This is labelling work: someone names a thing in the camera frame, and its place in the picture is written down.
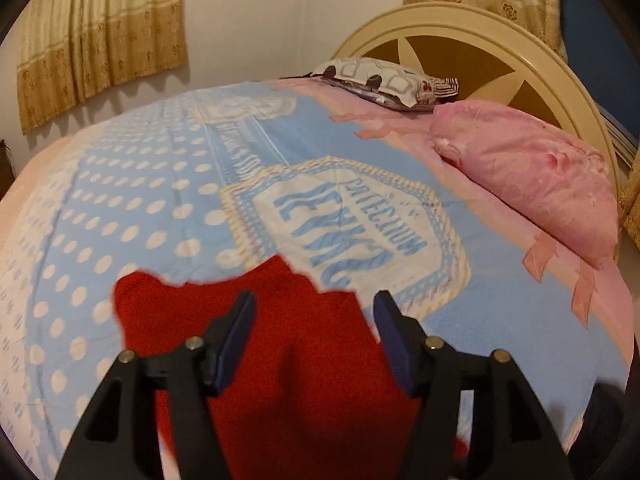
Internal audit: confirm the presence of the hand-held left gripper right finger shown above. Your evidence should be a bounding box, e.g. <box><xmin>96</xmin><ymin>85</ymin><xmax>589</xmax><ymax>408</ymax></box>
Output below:
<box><xmin>373</xmin><ymin>290</ymin><xmax>576</xmax><ymax>480</ymax></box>

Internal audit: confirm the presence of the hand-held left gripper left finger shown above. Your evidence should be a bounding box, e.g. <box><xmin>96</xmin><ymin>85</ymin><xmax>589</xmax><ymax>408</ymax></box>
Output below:
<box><xmin>54</xmin><ymin>290</ymin><xmax>257</xmax><ymax>480</ymax></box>

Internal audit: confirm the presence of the red knitted garment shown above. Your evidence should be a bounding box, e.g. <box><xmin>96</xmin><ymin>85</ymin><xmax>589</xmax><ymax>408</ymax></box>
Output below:
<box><xmin>114</xmin><ymin>255</ymin><xmax>471</xmax><ymax>480</ymax></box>

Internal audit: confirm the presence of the pink and blue printed blanket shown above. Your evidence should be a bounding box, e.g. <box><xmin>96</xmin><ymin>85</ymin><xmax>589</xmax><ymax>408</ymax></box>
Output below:
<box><xmin>0</xmin><ymin>77</ymin><xmax>636</xmax><ymax>480</ymax></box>

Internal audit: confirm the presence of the pink pillow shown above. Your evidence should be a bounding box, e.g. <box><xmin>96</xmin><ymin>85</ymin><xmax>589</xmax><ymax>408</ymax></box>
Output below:
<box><xmin>430</xmin><ymin>100</ymin><xmax>621</xmax><ymax>267</ymax></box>

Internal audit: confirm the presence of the white patterned pillow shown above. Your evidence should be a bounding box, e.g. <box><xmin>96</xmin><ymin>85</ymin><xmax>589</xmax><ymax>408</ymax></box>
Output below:
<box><xmin>307</xmin><ymin>58</ymin><xmax>460</xmax><ymax>110</ymax></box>

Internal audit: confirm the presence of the cream round headboard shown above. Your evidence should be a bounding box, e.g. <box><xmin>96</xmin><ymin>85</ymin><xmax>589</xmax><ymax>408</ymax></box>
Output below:
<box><xmin>331</xmin><ymin>2</ymin><xmax>623</xmax><ymax>266</ymax></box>

